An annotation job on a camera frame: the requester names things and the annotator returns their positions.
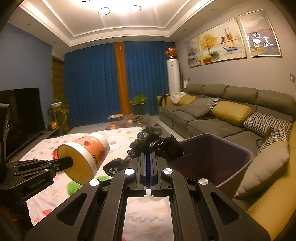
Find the white standing air conditioner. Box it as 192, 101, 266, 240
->
166, 59, 181, 94

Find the flower arrangement on conditioner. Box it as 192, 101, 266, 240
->
165, 46, 178, 59

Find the black plastic bag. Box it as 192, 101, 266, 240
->
103, 132, 184, 177

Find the near patterned cushion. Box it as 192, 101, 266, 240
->
243, 113, 293, 155

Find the grey sofa cushion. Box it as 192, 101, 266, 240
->
177, 104, 210, 118

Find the black white patterned cushion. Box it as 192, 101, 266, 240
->
192, 97, 220, 110

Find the orange curtain strip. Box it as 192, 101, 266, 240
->
114, 42, 132, 115

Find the right framed painting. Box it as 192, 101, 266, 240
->
239, 9, 282, 58

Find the red paper cup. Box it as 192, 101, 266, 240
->
53, 149, 58, 160

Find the left small landscape painting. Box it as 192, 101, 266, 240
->
185, 37, 202, 68

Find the grey tv cabinet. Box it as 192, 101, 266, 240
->
6, 128, 63, 162

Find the green foam mesh sleeve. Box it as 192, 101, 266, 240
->
67, 176, 111, 196

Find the trailing plant on stand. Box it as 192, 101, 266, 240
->
49, 97, 70, 135

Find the ceiling ring lamp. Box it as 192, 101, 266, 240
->
78, 0, 163, 17

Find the large grey front cushion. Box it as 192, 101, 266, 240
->
235, 141, 290, 198

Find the dark grey trash bin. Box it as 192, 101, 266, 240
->
168, 133, 253, 199

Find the sailing ship painting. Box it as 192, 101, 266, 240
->
199, 18, 247, 64

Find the black flat television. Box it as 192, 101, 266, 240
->
1, 87, 45, 158

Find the yellow sofa cushion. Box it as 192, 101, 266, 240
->
212, 101, 253, 127

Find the far yellow cushion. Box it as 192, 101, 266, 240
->
177, 95, 198, 106

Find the blue curtain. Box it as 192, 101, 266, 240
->
64, 41, 175, 127

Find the orange white paper bowl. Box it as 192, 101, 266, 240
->
57, 133, 109, 185

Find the potted green floor plant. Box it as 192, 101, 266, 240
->
130, 94, 147, 115

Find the wall socket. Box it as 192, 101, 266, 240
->
290, 74, 295, 83

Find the grey sectional sofa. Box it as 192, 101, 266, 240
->
157, 84, 295, 155

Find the mustard yellow sofa chaise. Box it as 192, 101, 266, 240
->
247, 126, 296, 240

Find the white cloth on sofa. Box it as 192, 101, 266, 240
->
170, 92, 187, 104

